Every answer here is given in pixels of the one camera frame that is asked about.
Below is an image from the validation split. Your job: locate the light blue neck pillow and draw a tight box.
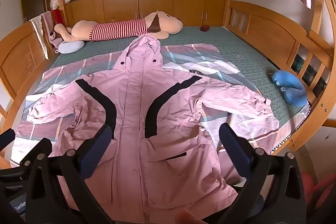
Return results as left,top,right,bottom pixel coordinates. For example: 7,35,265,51
58,40,85,54

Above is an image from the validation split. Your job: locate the pink hooded jacket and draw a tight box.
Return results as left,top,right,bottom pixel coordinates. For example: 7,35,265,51
26,35,280,223

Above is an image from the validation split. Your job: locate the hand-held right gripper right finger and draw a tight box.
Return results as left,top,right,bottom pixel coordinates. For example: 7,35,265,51
219,123,307,224

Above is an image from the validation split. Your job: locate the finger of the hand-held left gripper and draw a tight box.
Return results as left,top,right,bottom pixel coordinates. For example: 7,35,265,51
0,128,16,159
9,137,53,169

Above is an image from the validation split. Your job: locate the plush dog in striped shirt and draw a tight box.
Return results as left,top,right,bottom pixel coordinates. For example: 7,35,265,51
54,11,184,42

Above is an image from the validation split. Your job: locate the red cloth item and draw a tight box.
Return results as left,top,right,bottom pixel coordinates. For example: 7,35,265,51
51,9,65,26

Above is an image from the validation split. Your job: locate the plaid blanket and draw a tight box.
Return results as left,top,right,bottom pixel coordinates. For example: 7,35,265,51
9,43,311,169

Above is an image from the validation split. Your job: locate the white towel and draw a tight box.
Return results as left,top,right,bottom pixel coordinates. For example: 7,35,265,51
29,14,50,60

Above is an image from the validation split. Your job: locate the blue plush neck pillow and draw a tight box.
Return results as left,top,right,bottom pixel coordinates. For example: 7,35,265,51
270,70,308,107

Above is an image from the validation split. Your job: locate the green patterned mattress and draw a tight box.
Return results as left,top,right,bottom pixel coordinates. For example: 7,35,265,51
49,25,310,119

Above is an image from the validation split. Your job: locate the wooden wall cabinet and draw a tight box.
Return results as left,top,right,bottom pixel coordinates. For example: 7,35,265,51
66,0,227,28

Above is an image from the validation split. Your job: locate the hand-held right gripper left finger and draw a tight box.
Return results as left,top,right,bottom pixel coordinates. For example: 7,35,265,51
20,123,114,224

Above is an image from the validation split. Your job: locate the wooden bed frame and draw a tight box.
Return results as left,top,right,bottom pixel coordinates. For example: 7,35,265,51
0,0,336,169

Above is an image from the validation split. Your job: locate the pink towel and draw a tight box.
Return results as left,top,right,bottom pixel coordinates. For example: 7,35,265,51
42,11,62,48

